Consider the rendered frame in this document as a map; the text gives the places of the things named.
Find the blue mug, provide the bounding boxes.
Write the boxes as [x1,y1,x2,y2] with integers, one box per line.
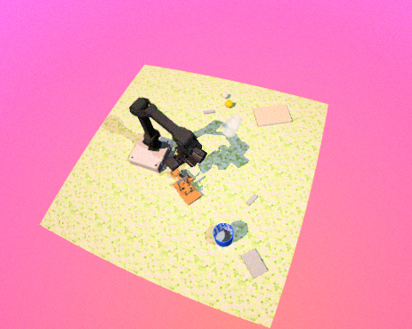
[213,223,233,247]

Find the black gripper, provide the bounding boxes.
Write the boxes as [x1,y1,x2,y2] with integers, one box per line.
[165,142,202,171]

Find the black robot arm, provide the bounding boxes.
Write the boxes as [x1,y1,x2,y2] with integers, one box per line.
[129,97,207,167]

